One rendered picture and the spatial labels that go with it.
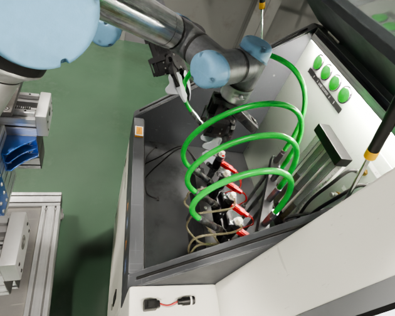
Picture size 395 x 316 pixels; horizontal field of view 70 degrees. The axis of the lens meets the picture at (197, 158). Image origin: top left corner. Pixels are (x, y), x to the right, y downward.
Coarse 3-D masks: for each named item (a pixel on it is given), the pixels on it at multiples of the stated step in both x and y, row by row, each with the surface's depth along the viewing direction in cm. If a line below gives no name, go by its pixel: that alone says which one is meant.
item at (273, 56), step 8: (272, 56) 73; (280, 56) 73; (288, 64) 73; (296, 72) 74; (184, 80) 84; (304, 88) 76; (304, 96) 78; (184, 104) 89; (304, 104) 79; (304, 112) 81; (296, 128) 85; (288, 144) 89
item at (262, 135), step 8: (248, 136) 62; (256, 136) 61; (264, 136) 62; (272, 136) 62; (280, 136) 62; (288, 136) 63; (224, 144) 62; (232, 144) 62; (296, 144) 65; (208, 152) 64; (216, 152) 63; (296, 152) 67; (200, 160) 65; (296, 160) 69; (192, 168) 66; (280, 184) 77; (192, 192) 74; (272, 192) 80; (208, 200) 77; (272, 200) 81
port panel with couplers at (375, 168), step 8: (376, 160) 68; (384, 160) 66; (360, 168) 70; (368, 168) 70; (376, 168) 68; (384, 168) 66; (352, 176) 74; (368, 176) 70; (376, 176) 68; (344, 184) 76; (336, 192) 77; (352, 192) 74; (328, 200) 81; (336, 200) 78
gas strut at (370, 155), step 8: (392, 104) 37; (392, 112) 38; (384, 120) 40; (392, 120) 39; (384, 128) 40; (392, 128) 40; (376, 136) 42; (384, 136) 41; (376, 144) 43; (368, 152) 45; (376, 152) 44; (368, 160) 46; (360, 176) 50; (352, 184) 53
